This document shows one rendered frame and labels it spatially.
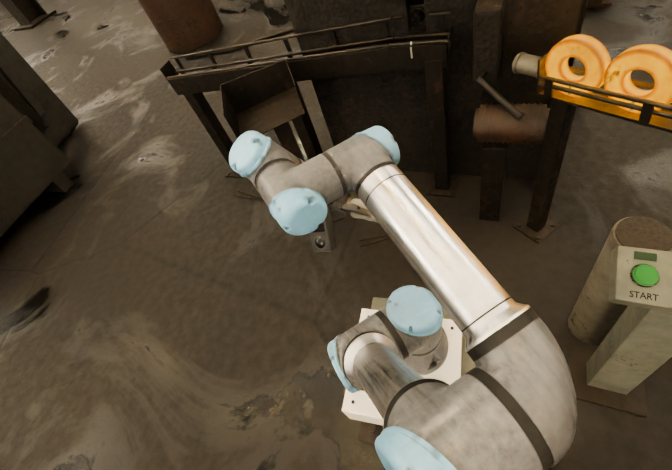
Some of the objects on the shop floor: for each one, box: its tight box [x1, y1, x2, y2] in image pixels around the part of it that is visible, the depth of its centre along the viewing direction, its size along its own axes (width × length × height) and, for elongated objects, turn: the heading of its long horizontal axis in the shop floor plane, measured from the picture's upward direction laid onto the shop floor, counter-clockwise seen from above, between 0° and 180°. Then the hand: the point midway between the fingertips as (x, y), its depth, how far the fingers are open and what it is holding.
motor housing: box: [473, 103, 550, 221], centre depth 141 cm, size 13×22×54 cm, turn 82°
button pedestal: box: [569, 246, 672, 417], centre depth 92 cm, size 16×24×62 cm, turn 82°
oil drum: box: [117, 0, 223, 53], centre depth 340 cm, size 59×59×89 cm
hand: (357, 225), depth 87 cm, fingers open, 14 cm apart
